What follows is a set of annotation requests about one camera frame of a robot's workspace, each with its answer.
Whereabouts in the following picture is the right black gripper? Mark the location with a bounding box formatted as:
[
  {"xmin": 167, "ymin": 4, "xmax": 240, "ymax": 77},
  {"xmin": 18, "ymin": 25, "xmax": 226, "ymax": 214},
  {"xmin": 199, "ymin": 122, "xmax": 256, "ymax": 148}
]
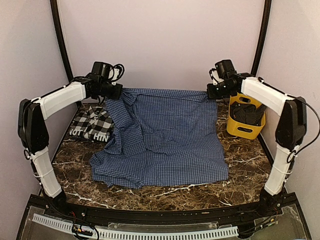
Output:
[{"xmin": 207, "ymin": 81, "xmax": 234, "ymax": 100}]

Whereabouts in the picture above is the black white plaid shirt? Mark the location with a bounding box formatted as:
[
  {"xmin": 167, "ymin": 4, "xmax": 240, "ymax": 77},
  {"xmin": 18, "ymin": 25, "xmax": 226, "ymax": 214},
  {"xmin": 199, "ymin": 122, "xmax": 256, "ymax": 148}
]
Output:
[{"xmin": 67, "ymin": 106, "xmax": 114, "ymax": 143}]

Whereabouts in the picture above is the yellow plastic basket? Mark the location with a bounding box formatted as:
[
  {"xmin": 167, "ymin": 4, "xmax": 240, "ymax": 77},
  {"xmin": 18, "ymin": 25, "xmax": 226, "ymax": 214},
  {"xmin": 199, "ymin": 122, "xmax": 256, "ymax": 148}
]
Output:
[{"xmin": 227, "ymin": 93, "xmax": 266, "ymax": 140}]

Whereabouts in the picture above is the blue checked long sleeve shirt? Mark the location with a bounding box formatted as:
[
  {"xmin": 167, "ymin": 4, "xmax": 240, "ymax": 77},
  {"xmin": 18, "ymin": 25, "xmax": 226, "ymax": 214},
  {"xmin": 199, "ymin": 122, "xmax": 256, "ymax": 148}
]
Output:
[{"xmin": 90, "ymin": 88, "xmax": 229, "ymax": 189}]

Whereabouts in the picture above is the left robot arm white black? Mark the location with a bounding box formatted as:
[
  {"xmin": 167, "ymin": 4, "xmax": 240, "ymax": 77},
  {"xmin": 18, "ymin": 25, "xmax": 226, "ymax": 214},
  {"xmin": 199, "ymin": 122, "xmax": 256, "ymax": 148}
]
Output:
[{"xmin": 17, "ymin": 61, "xmax": 125, "ymax": 218}]

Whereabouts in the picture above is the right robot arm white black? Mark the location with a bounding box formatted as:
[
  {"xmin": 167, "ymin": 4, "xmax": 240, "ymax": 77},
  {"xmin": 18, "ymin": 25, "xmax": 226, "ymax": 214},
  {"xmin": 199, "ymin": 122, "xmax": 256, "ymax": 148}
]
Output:
[{"xmin": 207, "ymin": 59, "xmax": 307, "ymax": 196}]

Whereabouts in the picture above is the dark grey shirt in basket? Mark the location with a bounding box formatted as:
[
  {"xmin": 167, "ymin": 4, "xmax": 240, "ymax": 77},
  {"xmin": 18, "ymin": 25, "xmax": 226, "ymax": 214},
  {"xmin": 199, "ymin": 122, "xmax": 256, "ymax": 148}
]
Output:
[{"xmin": 229, "ymin": 102, "xmax": 267, "ymax": 126}]

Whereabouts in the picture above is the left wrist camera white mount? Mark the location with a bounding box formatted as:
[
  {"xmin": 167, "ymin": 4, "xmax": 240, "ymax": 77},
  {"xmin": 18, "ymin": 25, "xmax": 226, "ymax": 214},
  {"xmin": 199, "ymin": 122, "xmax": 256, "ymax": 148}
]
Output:
[{"xmin": 108, "ymin": 63, "xmax": 125, "ymax": 83}]

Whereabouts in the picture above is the left black corner post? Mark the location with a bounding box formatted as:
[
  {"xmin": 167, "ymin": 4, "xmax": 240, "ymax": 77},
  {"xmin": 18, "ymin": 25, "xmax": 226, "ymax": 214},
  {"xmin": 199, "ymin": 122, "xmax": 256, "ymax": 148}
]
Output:
[{"xmin": 50, "ymin": 0, "xmax": 74, "ymax": 82}]

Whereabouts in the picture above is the black corner post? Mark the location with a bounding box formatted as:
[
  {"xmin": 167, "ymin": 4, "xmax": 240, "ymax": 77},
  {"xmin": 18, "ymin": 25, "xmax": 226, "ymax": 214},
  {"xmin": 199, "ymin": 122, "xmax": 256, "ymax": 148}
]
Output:
[
  {"xmin": 250, "ymin": 0, "xmax": 272, "ymax": 76},
  {"xmin": 50, "ymin": 0, "xmax": 74, "ymax": 82}
]

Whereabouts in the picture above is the right black corner post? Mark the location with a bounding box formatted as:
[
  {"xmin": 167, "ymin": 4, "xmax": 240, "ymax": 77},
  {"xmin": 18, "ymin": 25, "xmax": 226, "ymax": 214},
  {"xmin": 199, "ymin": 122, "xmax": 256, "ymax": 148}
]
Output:
[{"xmin": 250, "ymin": 0, "xmax": 272, "ymax": 76}]

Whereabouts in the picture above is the black front rail frame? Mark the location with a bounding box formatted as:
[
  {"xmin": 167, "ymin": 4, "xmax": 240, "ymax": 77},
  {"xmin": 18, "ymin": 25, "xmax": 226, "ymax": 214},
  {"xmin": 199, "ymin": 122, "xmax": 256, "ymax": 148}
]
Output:
[{"xmin": 36, "ymin": 197, "xmax": 282, "ymax": 227}]

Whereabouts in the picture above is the white slotted cable duct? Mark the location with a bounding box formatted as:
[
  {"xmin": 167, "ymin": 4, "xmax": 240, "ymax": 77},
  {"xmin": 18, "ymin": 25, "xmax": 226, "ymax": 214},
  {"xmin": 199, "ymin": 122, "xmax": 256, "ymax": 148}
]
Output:
[{"xmin": 32, "ymin": 213, "xmax": 239, "ymax": 240}]

